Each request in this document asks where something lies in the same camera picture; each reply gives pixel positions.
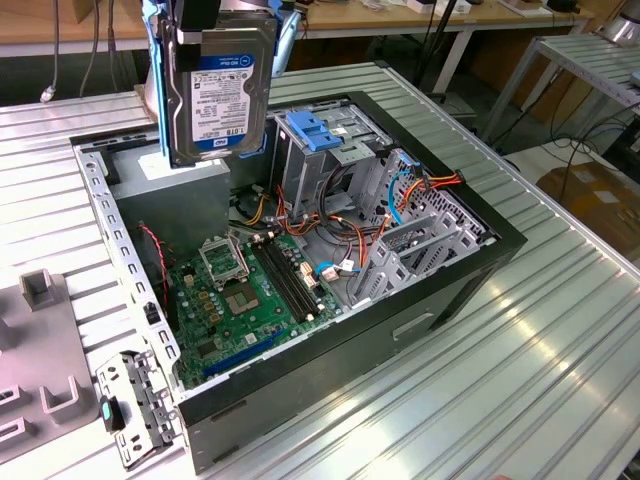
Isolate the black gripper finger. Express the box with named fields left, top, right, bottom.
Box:
left=174, top=0, right=222, bottom=74

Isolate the hard disk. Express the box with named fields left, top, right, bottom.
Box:
left=141, top=0, right=279, bottom=170

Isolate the red yellow black power wire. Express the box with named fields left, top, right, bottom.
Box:
left=399, top=168, right=467, bottom=199

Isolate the grey perforated disk bay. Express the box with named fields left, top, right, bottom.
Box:
left=347, top=147, right=496, bottom=309

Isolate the blue plastic bay latch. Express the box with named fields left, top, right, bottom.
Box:
left=286, top=110, right=346, bottom=154

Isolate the grey power supply unit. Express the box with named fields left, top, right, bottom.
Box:
left=107, top=148, right=234, bottom=261

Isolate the grey metal drive cage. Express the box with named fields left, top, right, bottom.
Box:
left=269, top=104, right=396, bottom=221

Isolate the wooden desk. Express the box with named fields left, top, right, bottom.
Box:
left=0, top=0, right=599, bottom=59

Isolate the metal socket cover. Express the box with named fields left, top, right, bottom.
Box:
left=198, top=235, right=250, bottom=289

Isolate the black RAM slot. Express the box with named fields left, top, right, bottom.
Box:
left=252, top=239, right=314, bottom=324
left=264, top=237, right=322, bottom=316

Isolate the green motherboard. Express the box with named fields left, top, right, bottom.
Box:
left=167, top=232, right=344, bottom=391

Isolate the blue expansion slot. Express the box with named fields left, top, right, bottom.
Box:
left=203, top=332, right=284, bottom=379

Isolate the grey parts rack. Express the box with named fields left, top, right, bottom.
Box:
left=0, top=268, right=101, bottom=442

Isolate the black open PC case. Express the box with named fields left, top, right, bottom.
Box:
left=68, top=60, right=529, bottom=476

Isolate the black latch with teal tab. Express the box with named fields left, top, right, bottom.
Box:
left=99, top=394, right=127, bottom=434

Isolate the metal slat side table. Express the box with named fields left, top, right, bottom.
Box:
left=479, top=33, right=640, bottom=146

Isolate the large brown cardboard box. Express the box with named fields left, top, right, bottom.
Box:
left=537, top=160, right=640, bottom=261

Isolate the grey cable with metal plug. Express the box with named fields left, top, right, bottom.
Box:
left=38, top=0, right=64, bottom=105

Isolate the orange red wire bundle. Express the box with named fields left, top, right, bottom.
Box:
left=227, top=169, right=396, bottom=281

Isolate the blue flat data wire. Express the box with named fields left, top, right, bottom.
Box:
left=385, top=169, right=419, bottom=226

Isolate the blue wire with white label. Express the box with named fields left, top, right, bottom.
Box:
left=314, top=259, right=362, bottom=275

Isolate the grey metal slot bracket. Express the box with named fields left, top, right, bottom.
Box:
left=94, top=349, right=182, bottom=472

